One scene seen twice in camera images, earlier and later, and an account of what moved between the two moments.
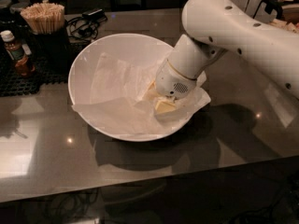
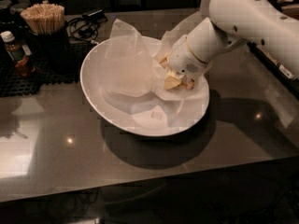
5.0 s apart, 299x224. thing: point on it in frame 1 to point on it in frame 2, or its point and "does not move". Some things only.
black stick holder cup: (51, 50) does not move
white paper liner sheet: (117, 93) to (134, 77)
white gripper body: (172, 82) to (183, 61)
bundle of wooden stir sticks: (45, 18) does not move
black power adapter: (93, 14) does not move
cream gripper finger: (152, 92) to (164, 63)
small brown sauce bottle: (19, 52) does not move
